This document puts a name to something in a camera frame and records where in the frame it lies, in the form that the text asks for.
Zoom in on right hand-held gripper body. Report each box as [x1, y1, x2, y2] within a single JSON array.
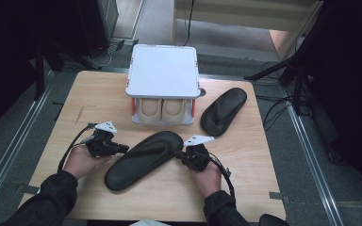
[[183, 134, 215, 172]]

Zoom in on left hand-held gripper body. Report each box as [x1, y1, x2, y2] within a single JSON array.
[[86, 121, 118, 158]]

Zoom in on black slipper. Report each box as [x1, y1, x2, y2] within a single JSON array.
[[200, 87, 248, 137], [104, 130, 184, 192]]

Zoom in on cream clog shoe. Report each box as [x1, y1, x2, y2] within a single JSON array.
[[137, 98, 164, 125], [161, 98, 188, 125]]

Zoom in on white shoe rack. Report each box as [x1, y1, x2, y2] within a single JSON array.
[[125, 43, 202, 126]]

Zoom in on person's right hand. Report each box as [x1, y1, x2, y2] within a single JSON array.
[[189, 160, 222, 200]]

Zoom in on person's left hand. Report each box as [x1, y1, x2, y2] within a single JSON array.
[[63, 145, 112, 181]]

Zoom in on white cloth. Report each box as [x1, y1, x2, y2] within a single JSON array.
[[128, 218, 171, 226]]

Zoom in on black metal stand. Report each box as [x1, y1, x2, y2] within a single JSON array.
[[32, 40, 102, 102]]

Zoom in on person's dark knee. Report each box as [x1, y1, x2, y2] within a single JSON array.
[[258, 213, 290, 226]]

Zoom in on black tripod stand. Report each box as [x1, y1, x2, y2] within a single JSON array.
[[244, 46, 315, 117]]

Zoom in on dark cabinet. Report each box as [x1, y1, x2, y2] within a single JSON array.
[[74, 0, 121, 57]]

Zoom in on left hand-held gripper cable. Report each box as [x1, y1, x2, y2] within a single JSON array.
[[57, 122, 97, 173]]

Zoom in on hand-held gripper cable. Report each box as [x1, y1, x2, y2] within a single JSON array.
[[57, 122, 97, 173], [208, 152, 236, 199]]

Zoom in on right hand-held gripper cable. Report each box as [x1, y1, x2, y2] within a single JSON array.
[[208, 152, 236, 199]]

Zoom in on white floor cable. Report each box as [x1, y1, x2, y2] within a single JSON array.
[[86, 43, 112, 68]]

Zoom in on metal floor rail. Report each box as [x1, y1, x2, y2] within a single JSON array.
[[281, 84, 345, 226], [0, 70, 56, 218]]

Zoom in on black floor cables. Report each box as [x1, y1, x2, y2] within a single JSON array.
[[255, 60, 312, 131]]

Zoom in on black hanging cable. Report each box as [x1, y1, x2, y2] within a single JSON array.
[[183, 0, 196, 47]]

